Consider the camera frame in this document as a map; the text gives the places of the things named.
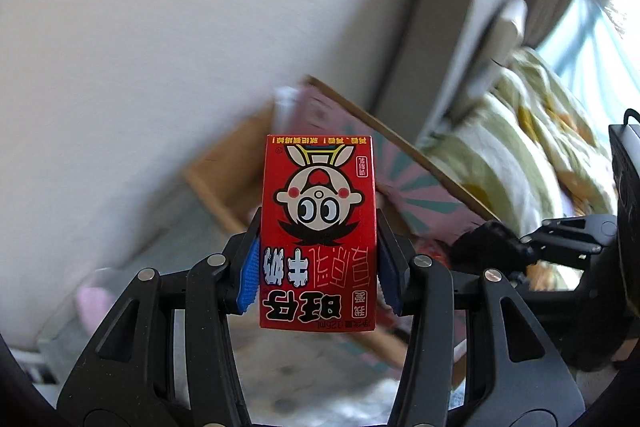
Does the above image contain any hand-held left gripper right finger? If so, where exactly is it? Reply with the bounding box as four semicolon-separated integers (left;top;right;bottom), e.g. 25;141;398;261
375;209;586;427

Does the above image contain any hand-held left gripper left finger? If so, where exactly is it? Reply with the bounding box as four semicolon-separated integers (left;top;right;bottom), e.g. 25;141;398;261
57;204;263;427

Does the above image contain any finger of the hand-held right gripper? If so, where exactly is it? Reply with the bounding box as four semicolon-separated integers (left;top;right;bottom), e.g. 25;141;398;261
525;237;608;270
520;213;618;248

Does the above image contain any cardboard box with pink print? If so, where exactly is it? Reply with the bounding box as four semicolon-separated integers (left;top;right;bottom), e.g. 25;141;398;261
182;76;503;370

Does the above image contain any red milk carton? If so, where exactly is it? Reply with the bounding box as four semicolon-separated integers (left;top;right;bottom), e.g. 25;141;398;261
257;134;378;333

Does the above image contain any white desktop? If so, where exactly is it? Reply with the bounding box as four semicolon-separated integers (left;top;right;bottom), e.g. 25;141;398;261
15;267;416;427

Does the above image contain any printed blanket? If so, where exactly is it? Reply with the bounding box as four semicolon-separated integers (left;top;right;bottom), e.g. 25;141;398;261
430;47;618;238

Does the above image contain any bright window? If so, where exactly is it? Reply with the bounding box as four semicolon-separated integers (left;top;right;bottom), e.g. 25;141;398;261
540;0;640;118

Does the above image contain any grey headboard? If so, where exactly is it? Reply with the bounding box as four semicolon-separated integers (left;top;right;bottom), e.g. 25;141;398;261
375;0;528;148

